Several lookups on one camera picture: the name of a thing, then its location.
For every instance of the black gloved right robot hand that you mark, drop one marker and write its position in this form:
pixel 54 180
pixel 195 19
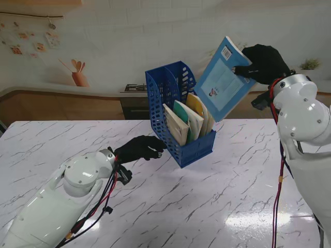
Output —
pixel 263 64

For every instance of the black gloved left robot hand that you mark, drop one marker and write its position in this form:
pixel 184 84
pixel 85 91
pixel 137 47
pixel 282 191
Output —
pixel 141 149

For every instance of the tan paperback book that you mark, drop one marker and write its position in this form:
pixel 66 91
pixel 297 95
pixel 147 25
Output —
pixel 175 127

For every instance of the light blue paperback book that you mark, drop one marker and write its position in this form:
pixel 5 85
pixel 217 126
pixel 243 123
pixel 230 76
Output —
pixel 222 82

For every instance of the teal illustrated paperback book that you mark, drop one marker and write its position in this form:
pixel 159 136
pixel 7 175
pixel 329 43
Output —
pixel 187 121

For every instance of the yellow and white book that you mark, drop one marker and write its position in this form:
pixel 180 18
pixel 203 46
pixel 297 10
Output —
pixel 201 108

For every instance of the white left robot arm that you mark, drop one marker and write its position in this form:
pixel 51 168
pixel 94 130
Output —
pixel 57 204

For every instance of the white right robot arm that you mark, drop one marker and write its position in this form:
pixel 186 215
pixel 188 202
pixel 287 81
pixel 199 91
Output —
pixel 305 129

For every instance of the blue plastic file holder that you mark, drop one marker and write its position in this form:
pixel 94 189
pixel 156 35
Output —
pixel 175 152

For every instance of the printed kitchen backdrop banner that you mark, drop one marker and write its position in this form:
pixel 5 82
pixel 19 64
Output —
pixel 103 38

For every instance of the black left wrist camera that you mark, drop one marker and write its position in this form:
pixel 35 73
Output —
pixel 124 175

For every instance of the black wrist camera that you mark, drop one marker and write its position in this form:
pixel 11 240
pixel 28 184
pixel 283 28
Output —
pixel 124 175
pixel 261 100

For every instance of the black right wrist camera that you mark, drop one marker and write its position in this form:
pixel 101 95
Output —
pixel 261 100

